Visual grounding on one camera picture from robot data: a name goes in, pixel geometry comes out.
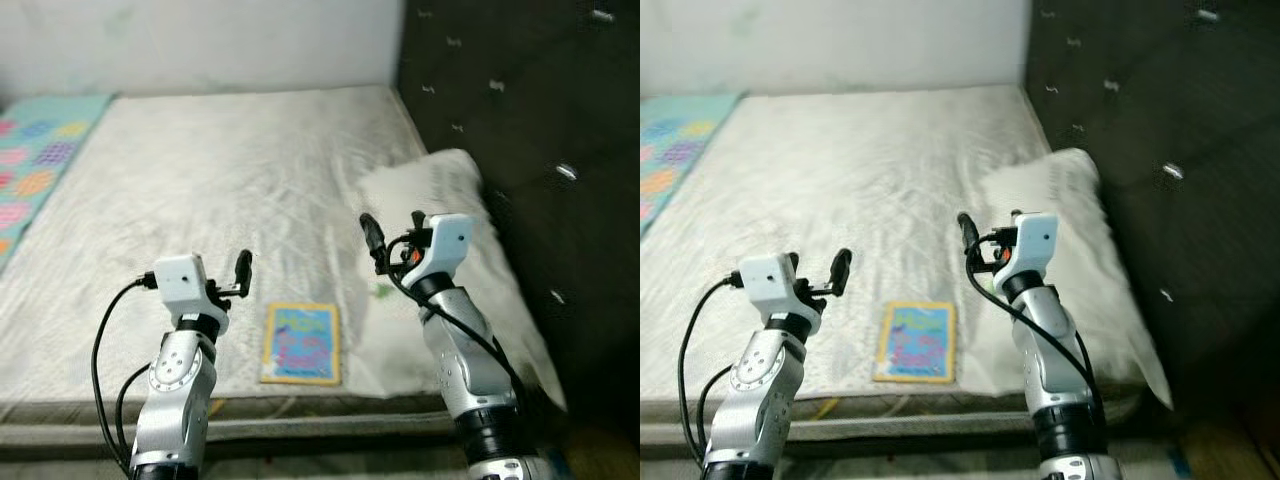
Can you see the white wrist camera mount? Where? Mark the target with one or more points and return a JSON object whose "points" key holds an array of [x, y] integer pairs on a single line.
{"points": [[1035, 240], [180, 280], [765, 278], [450, 240]]}

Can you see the blue yellow-edged children's book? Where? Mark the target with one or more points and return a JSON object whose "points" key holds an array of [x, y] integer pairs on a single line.
{"points": [[915, 343], [300, 345]]}

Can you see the black tufted headboard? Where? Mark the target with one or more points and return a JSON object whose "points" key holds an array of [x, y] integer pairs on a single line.
{"points": [[1160, 100], [530, 100]]}

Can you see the teal blanket with colourful shapes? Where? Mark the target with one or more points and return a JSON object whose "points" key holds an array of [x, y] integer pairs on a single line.
{"points": [[670, 150], [40, 150]]}

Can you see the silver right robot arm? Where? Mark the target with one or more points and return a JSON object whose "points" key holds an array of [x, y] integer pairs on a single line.
{"points": [[460, 350], [1050, 350]]}

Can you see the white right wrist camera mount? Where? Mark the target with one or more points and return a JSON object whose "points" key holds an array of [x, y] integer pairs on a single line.
{"points": [[1035, 240], [450, 240]]}

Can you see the white printed pillow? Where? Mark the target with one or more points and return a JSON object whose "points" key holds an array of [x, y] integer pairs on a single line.
{"points": [[1060, 180], [430, 180]]}

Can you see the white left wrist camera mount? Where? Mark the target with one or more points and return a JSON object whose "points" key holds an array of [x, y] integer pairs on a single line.
{"points": [[765, 278], [180, 280]]}

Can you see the white dotted quilted mattress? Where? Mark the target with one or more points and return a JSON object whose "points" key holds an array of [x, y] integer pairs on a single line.
{"points": [[850, 170], [230, 180]]}

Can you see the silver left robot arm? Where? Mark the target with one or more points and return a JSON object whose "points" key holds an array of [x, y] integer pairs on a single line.
{"points": [[755, 400], [170, 400]]}

